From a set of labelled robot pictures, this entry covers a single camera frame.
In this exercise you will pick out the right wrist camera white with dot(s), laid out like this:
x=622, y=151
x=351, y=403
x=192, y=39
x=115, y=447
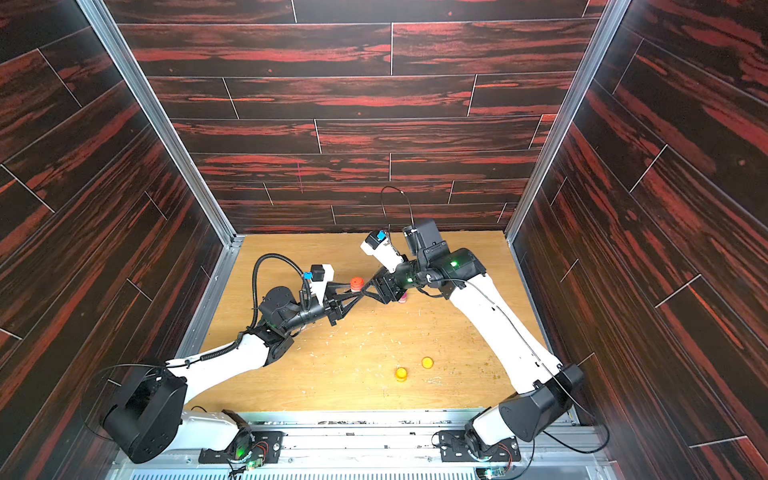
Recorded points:
x=378, y=244

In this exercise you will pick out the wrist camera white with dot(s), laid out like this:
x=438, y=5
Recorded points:
x=318, y=277
x=378, y=244

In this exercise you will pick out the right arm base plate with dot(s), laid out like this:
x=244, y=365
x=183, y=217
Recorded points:
x=462, y=446

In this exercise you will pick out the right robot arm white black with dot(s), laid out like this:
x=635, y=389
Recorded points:
x=543, y=384

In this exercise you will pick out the aluminium front rail frame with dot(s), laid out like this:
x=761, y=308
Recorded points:
x=400, y=444

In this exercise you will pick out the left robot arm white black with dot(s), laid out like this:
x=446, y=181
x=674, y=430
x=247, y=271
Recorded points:
x=146, y=415

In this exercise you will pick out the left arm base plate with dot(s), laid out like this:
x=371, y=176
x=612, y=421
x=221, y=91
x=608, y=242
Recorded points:
x=250, y=448

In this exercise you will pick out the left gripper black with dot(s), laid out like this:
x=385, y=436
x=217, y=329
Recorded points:
x=339, y=315

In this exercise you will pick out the red-orange paint jar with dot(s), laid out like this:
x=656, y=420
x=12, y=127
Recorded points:
x=357, y=284

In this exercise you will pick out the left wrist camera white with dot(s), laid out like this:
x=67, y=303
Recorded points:
x=318, y=277

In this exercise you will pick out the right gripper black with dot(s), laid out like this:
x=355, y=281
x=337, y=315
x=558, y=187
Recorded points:
x=387, y=285

